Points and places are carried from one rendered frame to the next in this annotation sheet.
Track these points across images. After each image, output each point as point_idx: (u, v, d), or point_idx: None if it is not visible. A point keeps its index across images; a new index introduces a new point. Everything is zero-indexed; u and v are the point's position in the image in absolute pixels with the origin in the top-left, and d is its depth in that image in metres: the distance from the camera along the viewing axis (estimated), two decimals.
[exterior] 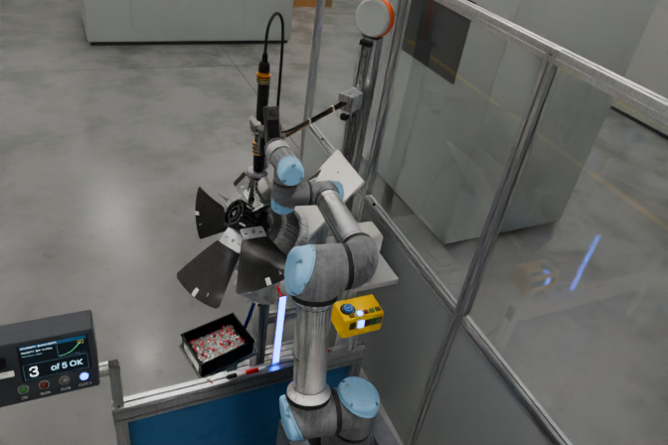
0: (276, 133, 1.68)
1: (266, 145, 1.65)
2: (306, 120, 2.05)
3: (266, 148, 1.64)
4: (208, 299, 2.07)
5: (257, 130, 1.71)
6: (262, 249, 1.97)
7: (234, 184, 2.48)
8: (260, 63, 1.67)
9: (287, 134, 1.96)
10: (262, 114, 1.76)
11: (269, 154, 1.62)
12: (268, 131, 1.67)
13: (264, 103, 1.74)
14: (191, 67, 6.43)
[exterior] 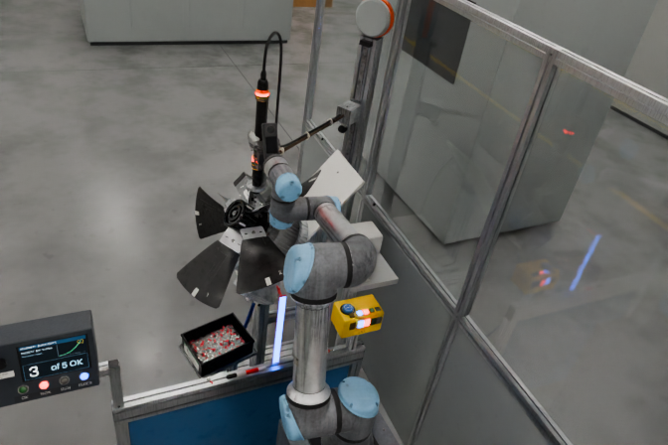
0: (274, 149, 1.71)
1: (265, 161, 1.68)
2: (304, 134, 2.08)
3: (265, 164, 1.67)
4: (208, 299, 2.07)
5: (256, 146, 1.74)
6: (262, 249, 1.97)
7: (234, 184, 2.48)
8: (259, 80, 1.70)
9: (285, 148, 2.00)
10: (261, 130, 1.79)
11: (267, 170, 1.65)
12: (266, 148, 1.70)
13: (263, 119, 1.77)
14: (191, 67, 6.43)
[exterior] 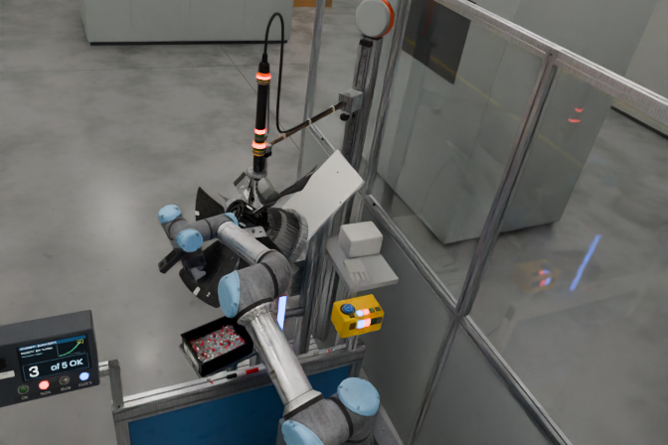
0: (173, 250, 1.97)
1: (179, 249, 1.93)
2: (306, 120, 2.05)
3: (179, 247, 1.91)
4: None
5: (185, 268, 1.98)
6: (221, 263, 2.10)
7: (234, 184, 2.48)
8: (260, 63, 1.67)
9: (287, 134, 1.96)
10: (262, 114, 1.76)
11: None
12: (173, 256, 1.95)
13: (264, 103, 1.74)
14: (191, 67, 6.43)
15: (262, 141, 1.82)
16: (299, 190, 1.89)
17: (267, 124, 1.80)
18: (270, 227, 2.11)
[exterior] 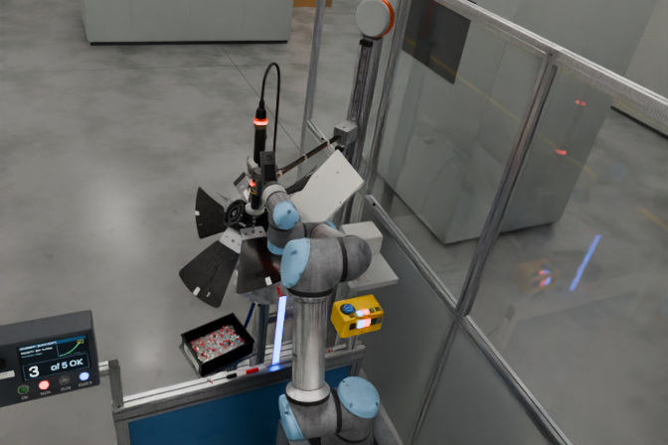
0: (272, 177, 1.76)
1: (263, 189, 1.74)
2: (301, 157, 2.13)
3: (263, 192, 1.73)
4: (199, 226, 2.34)
5: (254, 173, 1.80)
6: (221, 263, 2.10)
7: (234, 184, 2.48)
8: (257, 109, 1.76)
9: (283, 171, 2.05)
10: (259, 156, 1.84)
11: (265, 198, 1.70)
12: (265, 175, 1.75)
13: (261, 146, 1.83)
14: (191, 67, 6.43)
15: None
16: (299, 190, 1.89)
17: None
18: None
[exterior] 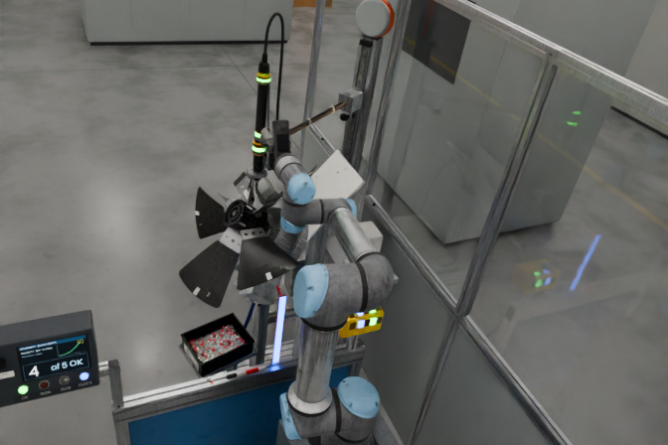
0: (286, 148, 1.60)
1: (276, 161, 1.58)
2: (306, 120, 2.05)
3: (276, 164, 1.57)
4: (199, 226, 2.34)
5: (266, 144, 1.64)
6: (221, 263, 2.10)
7: (234, 184, 2.48)
8: (260, 63, 1.67)
9: None
10: (262, 114, 1.76)
11: (279, 171, 1.55)
12: (278, 146, 1.59)
13: (264, 103, 1.74)
14: (191, 67, 6.43)
15: None
16: None
17: (267, 124, 1.80)
18: (270, 227, 2.11)
